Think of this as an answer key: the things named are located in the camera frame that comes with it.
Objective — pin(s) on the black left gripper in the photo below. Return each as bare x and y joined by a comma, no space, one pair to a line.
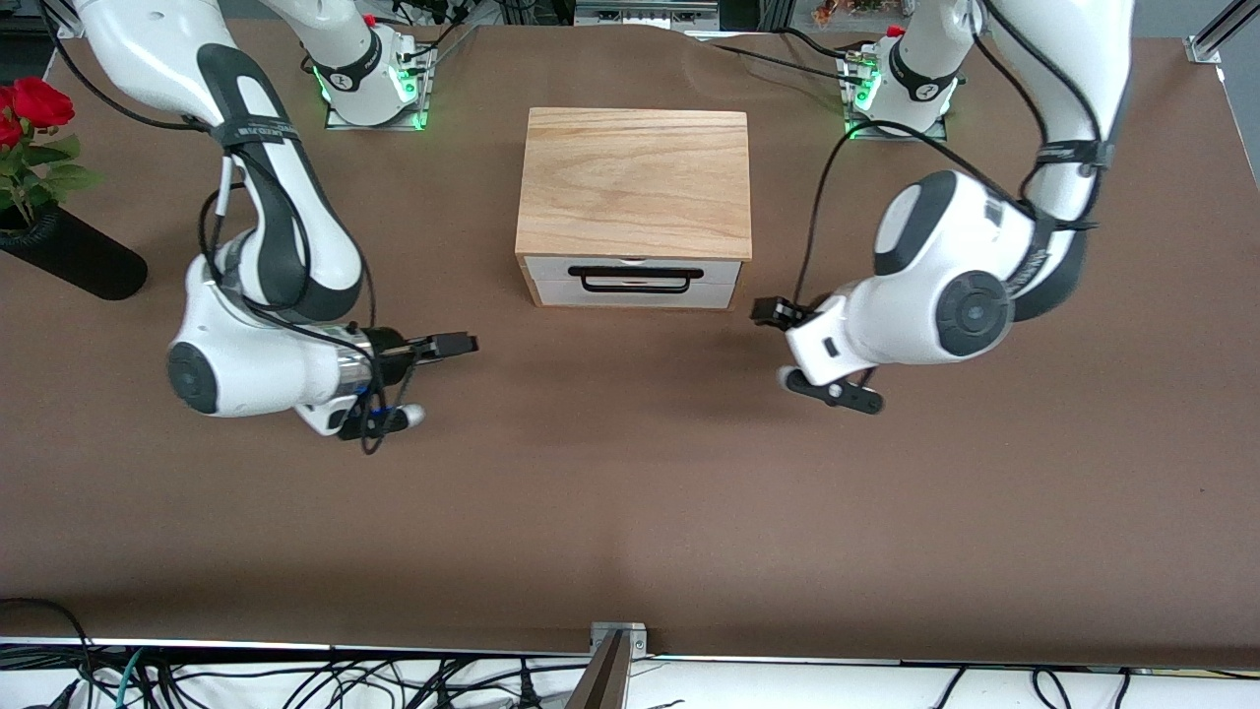
775,312

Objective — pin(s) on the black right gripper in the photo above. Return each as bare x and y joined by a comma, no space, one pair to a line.
397,352

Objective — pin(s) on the white-fronted wooden drawer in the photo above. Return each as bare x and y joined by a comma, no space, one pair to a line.
541,271

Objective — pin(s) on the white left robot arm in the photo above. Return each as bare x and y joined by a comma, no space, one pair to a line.
915,305

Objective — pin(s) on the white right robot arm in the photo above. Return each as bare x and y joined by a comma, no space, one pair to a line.
256,364

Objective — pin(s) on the wooden drawer cabinet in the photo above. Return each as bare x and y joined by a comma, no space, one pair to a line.
635,177

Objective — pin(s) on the colourful background flowers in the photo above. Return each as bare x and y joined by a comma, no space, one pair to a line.
847,10

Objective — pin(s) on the grey equipment box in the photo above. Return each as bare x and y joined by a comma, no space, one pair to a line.
645,15

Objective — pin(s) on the black cylindrical vase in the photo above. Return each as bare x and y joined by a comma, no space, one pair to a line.
79,261

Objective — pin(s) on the green rose leaves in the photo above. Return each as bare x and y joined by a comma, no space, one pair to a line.
69,179

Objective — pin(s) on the red artificial rose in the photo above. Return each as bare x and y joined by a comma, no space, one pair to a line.
44,101
8,128

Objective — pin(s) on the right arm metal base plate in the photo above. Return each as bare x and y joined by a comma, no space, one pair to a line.
423,108

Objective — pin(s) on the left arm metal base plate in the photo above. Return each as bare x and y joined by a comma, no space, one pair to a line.
940,130

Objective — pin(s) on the aluminium frame profile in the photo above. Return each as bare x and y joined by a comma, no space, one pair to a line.
1206,44
776,12

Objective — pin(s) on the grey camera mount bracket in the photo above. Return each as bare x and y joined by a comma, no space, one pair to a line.
618,635

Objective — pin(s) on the dark metal camera pole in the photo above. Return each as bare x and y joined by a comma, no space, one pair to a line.
600,684

